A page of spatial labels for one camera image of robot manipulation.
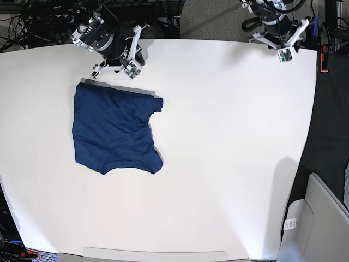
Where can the blue long-sleeve T-shirt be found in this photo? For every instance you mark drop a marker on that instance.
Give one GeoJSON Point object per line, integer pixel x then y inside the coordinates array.
{"type": "Point", "coordinates": [111, 129]}

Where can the black box with red label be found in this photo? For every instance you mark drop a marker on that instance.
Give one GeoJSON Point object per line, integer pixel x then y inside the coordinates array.
{"type": "Point", "coordinates": [12, 248]}

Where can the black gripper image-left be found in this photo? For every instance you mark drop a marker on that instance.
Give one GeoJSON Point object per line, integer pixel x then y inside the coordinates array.
{"type": "Point", "coordinates": [95, 33]}

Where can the blue handled tool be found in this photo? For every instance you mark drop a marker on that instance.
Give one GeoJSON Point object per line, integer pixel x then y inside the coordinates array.
{"type": "Point", "coordinates": [315, 28]}

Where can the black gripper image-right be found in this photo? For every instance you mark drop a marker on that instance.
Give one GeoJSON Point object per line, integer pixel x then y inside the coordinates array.
{"type": "Point", "coordinates": [284, 28]}

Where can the grey tray at table edge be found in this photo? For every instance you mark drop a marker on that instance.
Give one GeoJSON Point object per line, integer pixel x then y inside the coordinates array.
{"type": "Point", "coordinates": [114, 255]}

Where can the black power strip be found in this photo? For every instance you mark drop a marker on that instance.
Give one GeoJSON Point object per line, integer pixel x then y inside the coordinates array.
{"type": "Point", "coordinates": [55, 19]}

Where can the red and black clamp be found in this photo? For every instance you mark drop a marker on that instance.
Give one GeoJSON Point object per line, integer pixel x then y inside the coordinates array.
{"type": "Point", "coordinates": [324, 58]}

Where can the grey plastic bin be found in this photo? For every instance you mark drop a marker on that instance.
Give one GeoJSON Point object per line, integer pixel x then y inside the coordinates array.
{"type": "Point", "coordinates": [316, 228]}

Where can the black cloth side table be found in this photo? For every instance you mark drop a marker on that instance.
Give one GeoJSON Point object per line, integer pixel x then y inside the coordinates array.
{"type": "Point", "coordinates": [326, 149]}

